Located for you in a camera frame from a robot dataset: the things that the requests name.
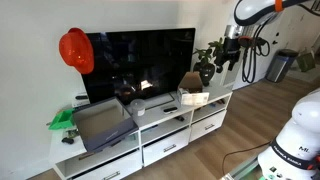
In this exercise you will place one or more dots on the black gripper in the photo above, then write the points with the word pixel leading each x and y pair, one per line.
pixel 231 48

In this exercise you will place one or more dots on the white remote with keypad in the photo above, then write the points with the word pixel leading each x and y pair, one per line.
pixel 170 109

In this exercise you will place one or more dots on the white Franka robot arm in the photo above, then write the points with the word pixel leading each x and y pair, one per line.
pixel 306 133

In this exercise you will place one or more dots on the white tv stand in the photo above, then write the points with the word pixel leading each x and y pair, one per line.
pixel 156 115

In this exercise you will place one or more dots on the small black object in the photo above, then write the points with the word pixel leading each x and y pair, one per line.
pixel 67 140

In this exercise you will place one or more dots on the green plant in black pot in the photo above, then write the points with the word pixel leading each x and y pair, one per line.
pixel 206 71

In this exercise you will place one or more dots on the small blue shelf item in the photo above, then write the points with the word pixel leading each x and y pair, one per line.
pixel 212 105

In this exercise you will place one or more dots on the white cardboard box with flap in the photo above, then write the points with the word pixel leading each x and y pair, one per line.
pixel 195 97

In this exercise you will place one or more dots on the grey trash can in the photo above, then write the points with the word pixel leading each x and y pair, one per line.
pixel 280 66

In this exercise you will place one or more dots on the black remote on shelf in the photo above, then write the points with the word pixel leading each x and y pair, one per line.
pixel 180 118

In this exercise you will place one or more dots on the black flat-screen television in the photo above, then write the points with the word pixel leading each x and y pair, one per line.
pixel 150 60

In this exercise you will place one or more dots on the green bag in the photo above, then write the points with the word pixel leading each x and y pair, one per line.
pixel 306 61

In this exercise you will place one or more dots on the translucent cylinder container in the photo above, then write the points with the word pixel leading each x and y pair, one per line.
pixel 138 107

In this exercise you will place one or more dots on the grey-blue open box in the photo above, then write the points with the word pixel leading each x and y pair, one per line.
pixel 103 125

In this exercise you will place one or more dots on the white router box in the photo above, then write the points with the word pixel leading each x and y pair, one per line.
pixel 80 99

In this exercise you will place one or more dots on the small green circuit board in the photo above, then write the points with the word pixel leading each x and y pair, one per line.
pixel 71 133

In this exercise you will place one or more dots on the green plastic container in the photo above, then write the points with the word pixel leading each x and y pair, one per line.
pixel 61 120

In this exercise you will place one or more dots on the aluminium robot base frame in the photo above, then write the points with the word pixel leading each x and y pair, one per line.
pixel 243 170

